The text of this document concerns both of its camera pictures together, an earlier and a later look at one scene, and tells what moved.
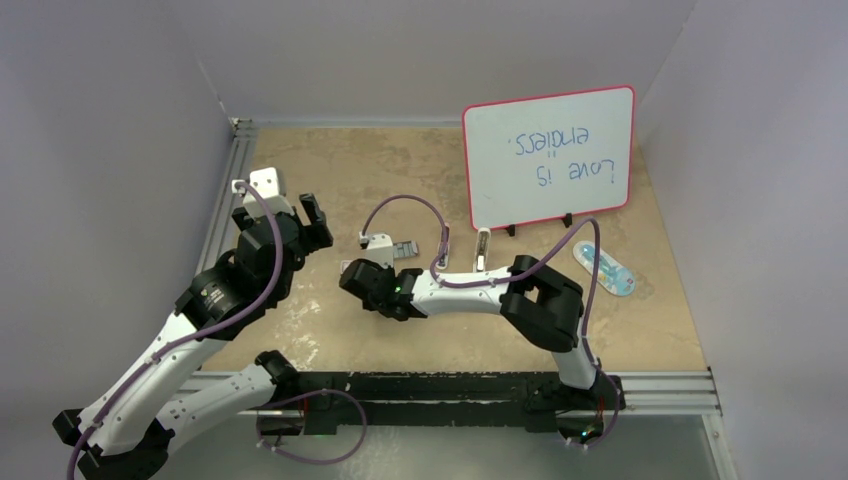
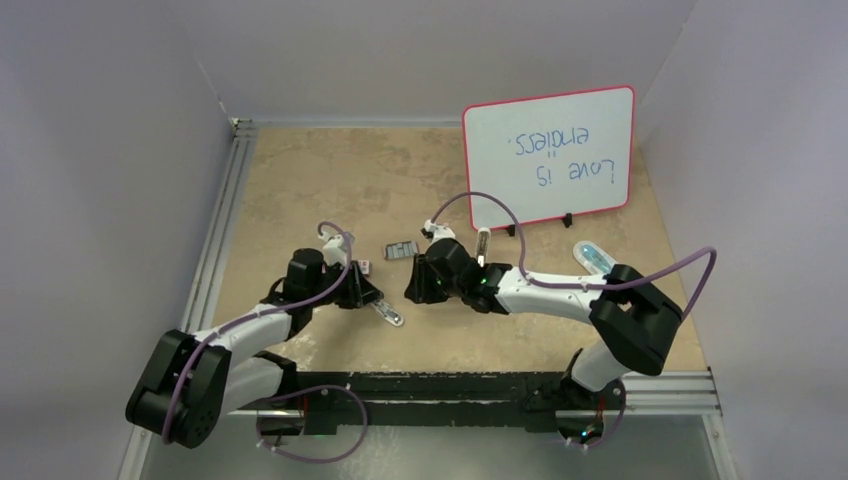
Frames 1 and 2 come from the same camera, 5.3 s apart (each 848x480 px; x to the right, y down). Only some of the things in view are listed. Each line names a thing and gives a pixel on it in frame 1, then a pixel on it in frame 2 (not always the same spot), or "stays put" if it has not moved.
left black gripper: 313,235 → 358,291
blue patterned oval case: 619,279 stays put
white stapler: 482,248 stays put
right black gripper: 380,269 → 419,290
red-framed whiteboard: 546,157 stays put
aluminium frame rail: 243,130 stays put
